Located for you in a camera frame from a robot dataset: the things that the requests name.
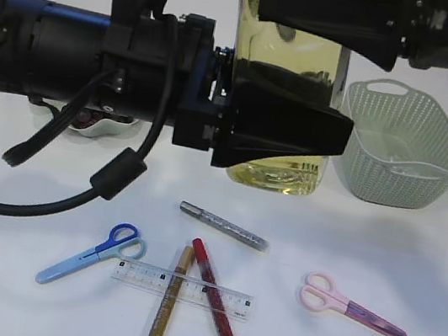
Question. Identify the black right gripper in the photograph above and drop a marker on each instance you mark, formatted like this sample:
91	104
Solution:
379	30

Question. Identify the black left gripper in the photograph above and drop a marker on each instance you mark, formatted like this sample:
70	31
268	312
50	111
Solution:
165	69

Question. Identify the yellow tea bottle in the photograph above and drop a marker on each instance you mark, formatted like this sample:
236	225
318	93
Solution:
282	79

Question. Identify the clear plastic sheet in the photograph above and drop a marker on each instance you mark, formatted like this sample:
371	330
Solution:
415	169

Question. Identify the purple grape bunch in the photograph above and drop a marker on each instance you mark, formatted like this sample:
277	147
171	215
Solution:
95	120

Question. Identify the pink scissors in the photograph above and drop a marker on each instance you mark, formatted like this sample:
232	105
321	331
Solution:
320	293

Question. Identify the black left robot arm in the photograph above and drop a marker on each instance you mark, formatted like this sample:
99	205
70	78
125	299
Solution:
52	51

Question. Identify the silver glitter pen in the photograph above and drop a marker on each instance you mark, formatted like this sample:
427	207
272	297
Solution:
222	225

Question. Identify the green plastic basket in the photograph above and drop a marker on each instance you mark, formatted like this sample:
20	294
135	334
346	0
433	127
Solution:
393	122

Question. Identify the gold glitter pen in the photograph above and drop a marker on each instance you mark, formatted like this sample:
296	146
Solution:
172	291

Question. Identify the clear plastic ruler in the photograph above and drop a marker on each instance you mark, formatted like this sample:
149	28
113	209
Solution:
151	278

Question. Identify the red glitter pen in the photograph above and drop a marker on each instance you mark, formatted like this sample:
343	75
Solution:
218	311

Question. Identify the pale green wavy bowl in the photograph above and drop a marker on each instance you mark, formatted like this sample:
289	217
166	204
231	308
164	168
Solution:
90	134

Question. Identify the blue scissors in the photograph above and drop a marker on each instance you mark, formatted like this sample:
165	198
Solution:
123	240

